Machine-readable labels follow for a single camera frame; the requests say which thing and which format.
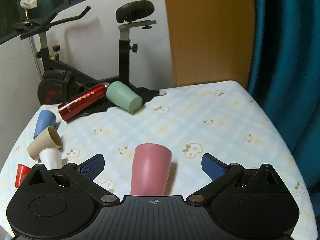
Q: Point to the pink cup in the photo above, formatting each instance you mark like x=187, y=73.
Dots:
x=150, y=170

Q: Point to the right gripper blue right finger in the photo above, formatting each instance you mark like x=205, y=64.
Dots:
x=223, y=176

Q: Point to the teal curtain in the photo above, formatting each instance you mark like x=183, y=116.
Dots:
x=284, y=78

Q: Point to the red metal bottle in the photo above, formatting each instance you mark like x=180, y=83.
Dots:
x=84, y=102

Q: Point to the white cup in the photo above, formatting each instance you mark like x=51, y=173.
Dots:
x=51, y=158

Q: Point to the green cup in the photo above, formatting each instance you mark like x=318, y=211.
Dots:
x=124, y=97

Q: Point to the black cloth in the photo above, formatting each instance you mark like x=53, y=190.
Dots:
x=146, y=94

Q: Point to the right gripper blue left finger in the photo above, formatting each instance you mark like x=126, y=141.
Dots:
x=81, y=176

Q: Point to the wooden door panel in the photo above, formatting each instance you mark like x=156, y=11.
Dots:
x=211, y=40

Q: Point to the red cup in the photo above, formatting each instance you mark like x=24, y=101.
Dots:
x=22, y=172

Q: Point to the beige cup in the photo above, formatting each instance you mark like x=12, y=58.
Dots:
x=48, y=138

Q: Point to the floral white tablecloth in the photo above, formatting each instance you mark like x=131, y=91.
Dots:
x=218, y=118

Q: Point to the blue cup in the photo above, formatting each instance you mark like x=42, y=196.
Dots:
x=46, y=118

